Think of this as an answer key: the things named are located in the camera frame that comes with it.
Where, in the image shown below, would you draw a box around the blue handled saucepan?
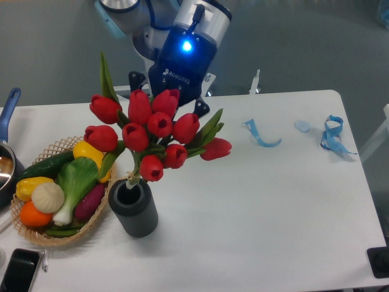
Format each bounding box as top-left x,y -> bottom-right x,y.
1,88 -> 24,208

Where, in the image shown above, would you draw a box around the small pale blue cap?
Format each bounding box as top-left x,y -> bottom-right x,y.
294,120 -> 311,133

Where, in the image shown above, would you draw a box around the green pea pods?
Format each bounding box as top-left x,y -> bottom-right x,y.
44,225 -> 83,238

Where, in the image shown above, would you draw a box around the white chair frame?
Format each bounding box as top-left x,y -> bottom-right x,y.
359,104 -> 388,163

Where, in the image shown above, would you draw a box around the black device at table corner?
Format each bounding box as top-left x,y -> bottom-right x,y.
367,246 -> 388,279

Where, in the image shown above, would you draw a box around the tangled blue tape strip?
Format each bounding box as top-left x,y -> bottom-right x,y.
320,115 -> 357,156

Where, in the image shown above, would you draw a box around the white steamed bun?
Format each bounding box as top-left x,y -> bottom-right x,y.
31,182 -> 65,214

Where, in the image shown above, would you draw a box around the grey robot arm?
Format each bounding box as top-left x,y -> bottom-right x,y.
95,1 -> 232,117

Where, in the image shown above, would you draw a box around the green bok choy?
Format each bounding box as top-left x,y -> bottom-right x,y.
53,157 -> 98,226

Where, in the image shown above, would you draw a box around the curved blue tape strip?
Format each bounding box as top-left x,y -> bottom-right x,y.
243,119 -> 282,148

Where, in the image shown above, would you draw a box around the orange fruit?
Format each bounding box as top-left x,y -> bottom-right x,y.
19,201 -> 52,228

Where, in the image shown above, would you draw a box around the dark grey ribbed vase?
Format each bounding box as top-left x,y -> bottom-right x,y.
108,179 -> 159,238

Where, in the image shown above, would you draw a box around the purple sweet potato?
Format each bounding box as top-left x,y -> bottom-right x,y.
75,184 -> 105,222

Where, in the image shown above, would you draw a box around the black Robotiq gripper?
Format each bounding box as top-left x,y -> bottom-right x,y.
128,27 -> 217,119

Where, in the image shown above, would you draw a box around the clear pen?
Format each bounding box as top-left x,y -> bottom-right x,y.
41,249 -> 49,273

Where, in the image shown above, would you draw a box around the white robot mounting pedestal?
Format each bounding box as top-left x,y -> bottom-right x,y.
105,24 -> 261,102

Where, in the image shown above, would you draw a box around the red tulip bouquet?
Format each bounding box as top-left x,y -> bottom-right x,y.
84,54 -> 232,186

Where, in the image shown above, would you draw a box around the green cucumber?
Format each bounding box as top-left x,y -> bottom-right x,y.
19,151 -> 74,179

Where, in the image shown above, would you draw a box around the black smartphone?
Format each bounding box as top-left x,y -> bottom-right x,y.
1,248 -> 41,292

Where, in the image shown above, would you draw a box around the yellow lemon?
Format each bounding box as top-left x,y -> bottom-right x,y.
71,141 -> 111,184

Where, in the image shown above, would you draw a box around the yellow bell pepper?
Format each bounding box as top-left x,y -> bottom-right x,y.
15,176 -> 54,202

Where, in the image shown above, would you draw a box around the woven wicker basket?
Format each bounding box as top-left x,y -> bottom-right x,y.
10,136 -> 117,246

